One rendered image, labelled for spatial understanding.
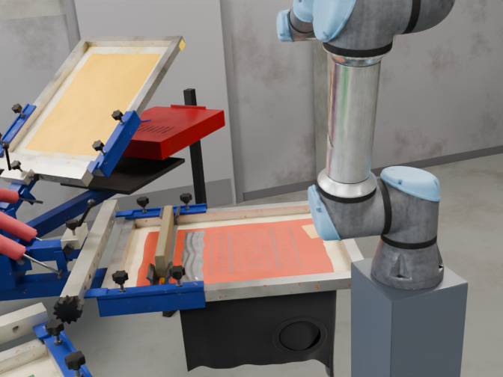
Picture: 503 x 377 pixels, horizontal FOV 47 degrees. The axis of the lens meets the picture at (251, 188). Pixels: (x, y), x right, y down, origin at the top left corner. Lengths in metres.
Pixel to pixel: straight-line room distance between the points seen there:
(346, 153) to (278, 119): 3.62
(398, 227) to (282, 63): 3.51
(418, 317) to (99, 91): 1.87
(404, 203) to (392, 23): 0.37
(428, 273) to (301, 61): 3.56
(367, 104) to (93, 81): 1.92
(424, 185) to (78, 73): 2.05
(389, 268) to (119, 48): 2.00
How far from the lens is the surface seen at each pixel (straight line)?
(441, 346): 1.34
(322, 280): 1.67
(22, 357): 1.58
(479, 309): 3.45
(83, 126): 2.58
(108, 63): 2.84
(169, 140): 2.74
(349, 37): 0.96
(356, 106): 1.02
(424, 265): 1.23
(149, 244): 2.04
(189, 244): 1.99
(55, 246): 1.95
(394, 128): 5.19
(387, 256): 1.23
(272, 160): 4.75
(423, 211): 1.18
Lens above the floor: 1.85
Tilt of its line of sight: 21 degrees down
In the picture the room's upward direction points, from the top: 4 degrees counter-clockwise
